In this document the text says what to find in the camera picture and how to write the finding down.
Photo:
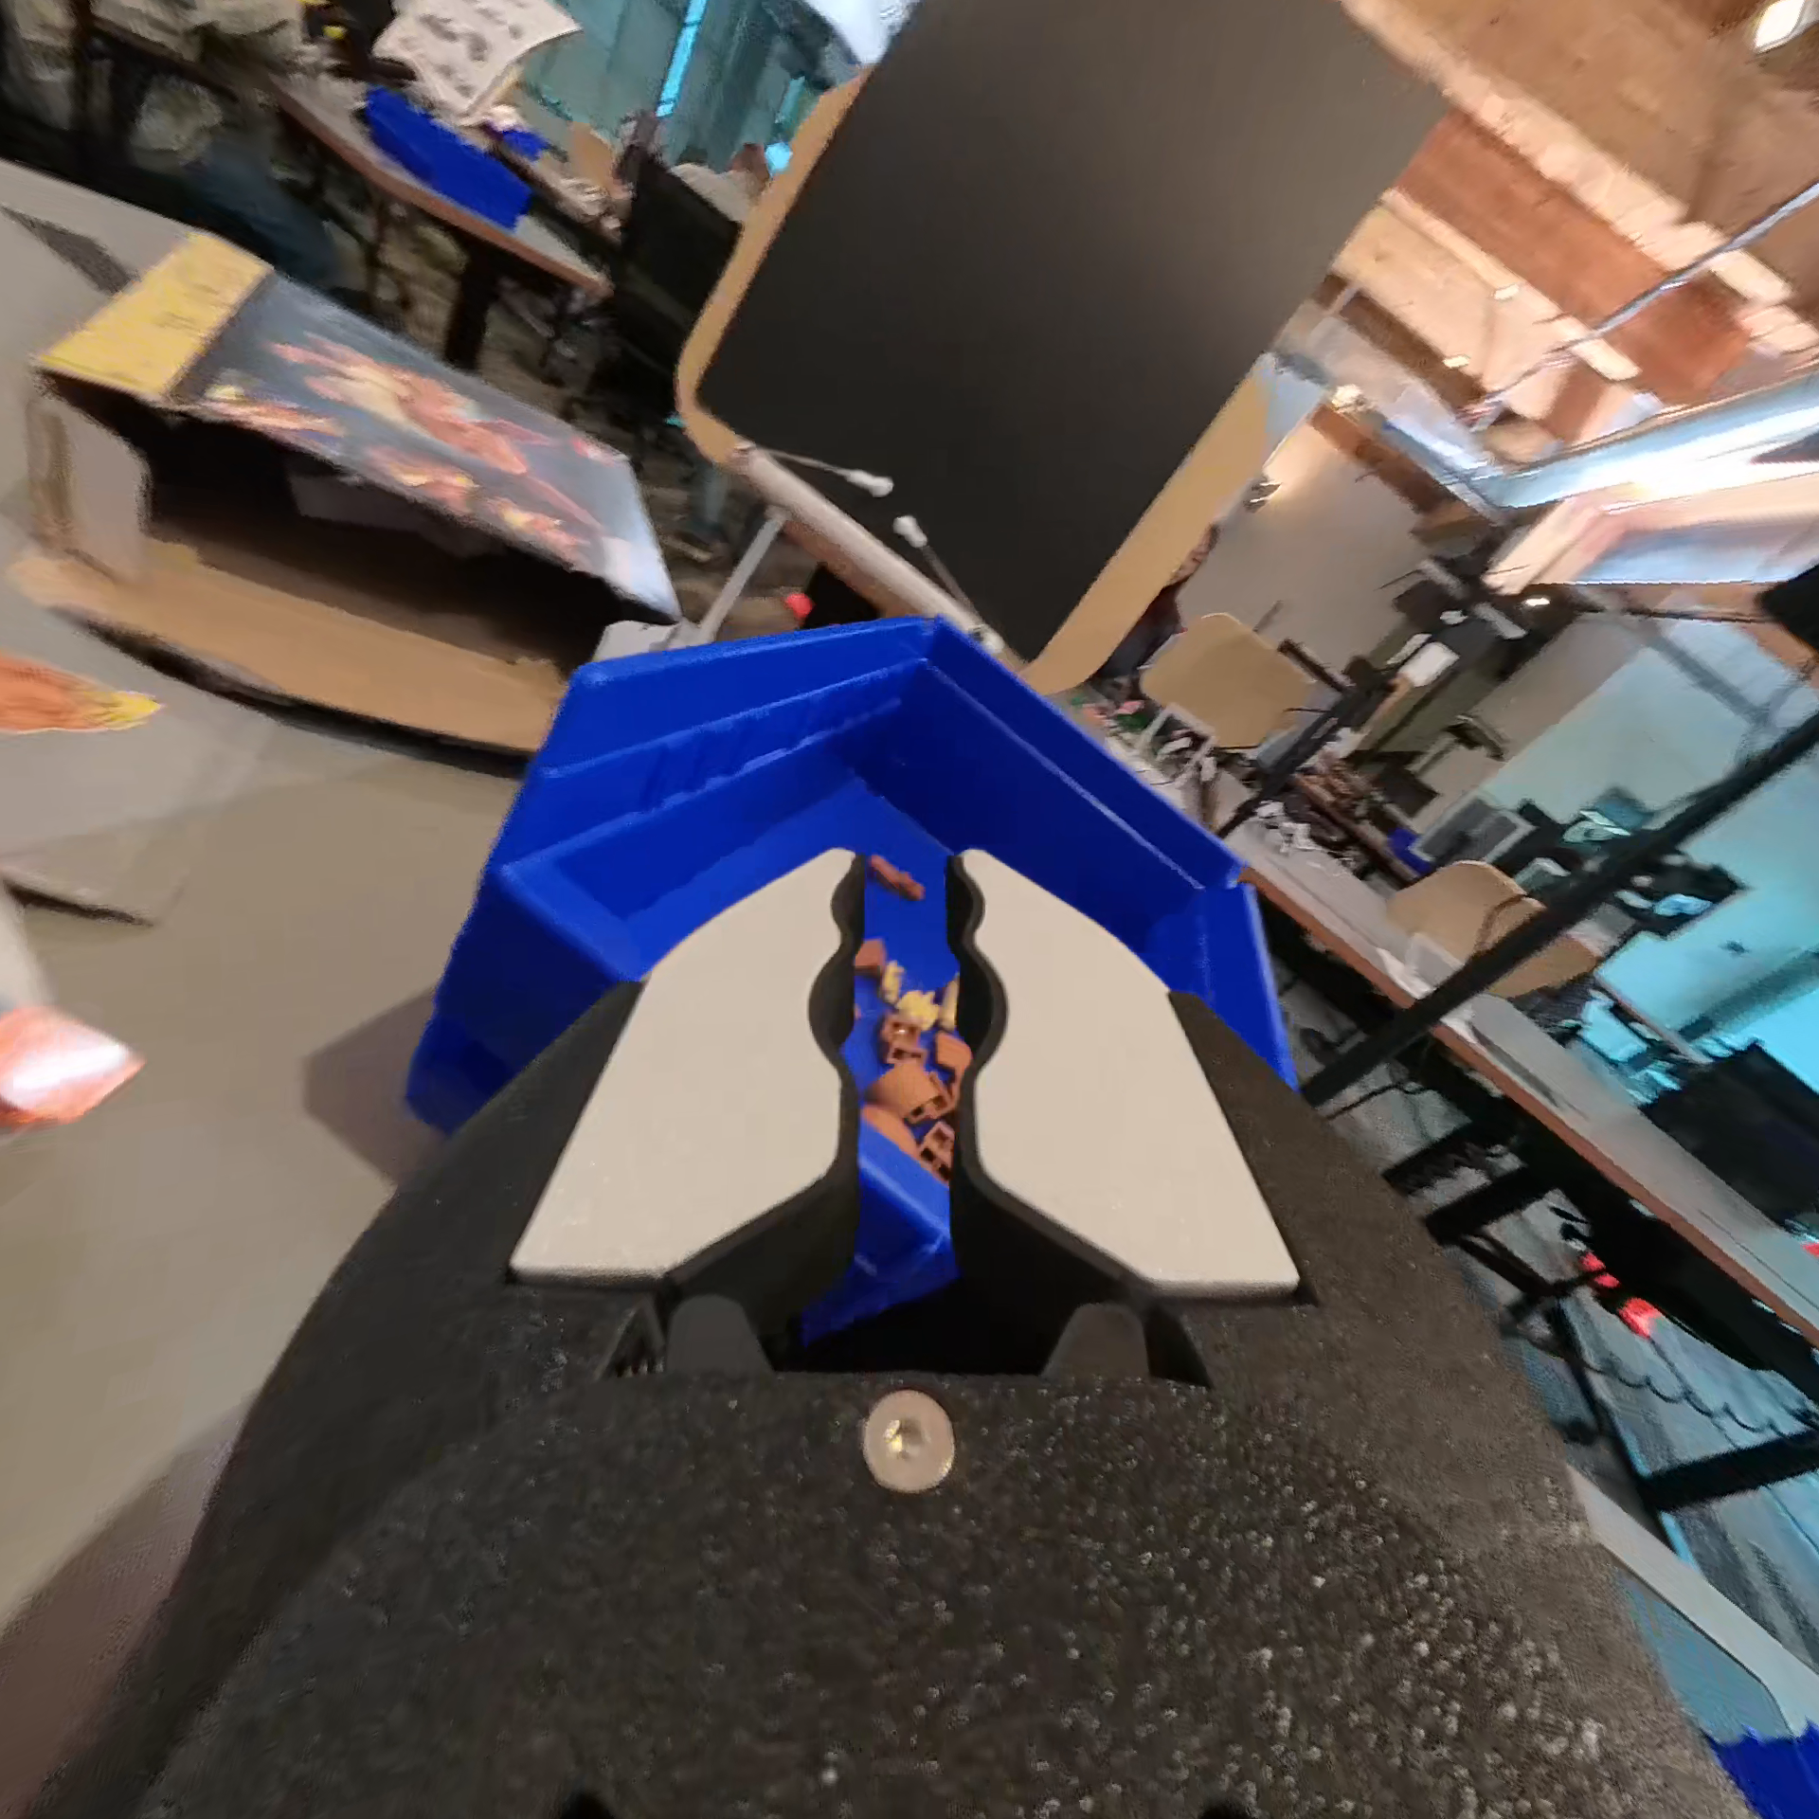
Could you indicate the printed cardboard box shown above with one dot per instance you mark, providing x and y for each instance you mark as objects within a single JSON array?
[{"x": 339, "y": 515}]

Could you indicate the white sign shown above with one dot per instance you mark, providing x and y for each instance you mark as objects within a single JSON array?
[{"x": 482, "y": 44}]

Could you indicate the small blue bin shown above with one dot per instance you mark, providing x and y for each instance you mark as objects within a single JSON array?
[{"x": 449, "y": 156}]

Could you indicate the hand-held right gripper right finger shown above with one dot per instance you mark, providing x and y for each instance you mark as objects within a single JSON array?
[{"x": 1123, "y": 1122}]

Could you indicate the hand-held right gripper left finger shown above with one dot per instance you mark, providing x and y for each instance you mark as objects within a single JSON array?
[{"x": 680, "y": 1122}]

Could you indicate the pile of small toy bricks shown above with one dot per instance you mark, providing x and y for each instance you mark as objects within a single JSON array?
[{"x": 916, "y": 1069}]

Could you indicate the black office chair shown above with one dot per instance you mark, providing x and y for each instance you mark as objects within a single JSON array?
[{"x": 677, "y": 272}]

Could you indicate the person's left hand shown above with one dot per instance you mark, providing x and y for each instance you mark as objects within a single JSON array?
[{"x": 65, "y": 1073}]

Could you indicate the stack of blue plastic bins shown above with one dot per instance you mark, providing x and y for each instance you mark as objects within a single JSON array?
[{"x": 712, "y": 796}]

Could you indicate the printed instruction booklet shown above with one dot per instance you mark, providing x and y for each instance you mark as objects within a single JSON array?
[{"x": 115, "y": 784}]

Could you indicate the black board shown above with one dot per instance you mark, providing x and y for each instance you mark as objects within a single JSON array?
[{"x": 1082, "y": 286}]

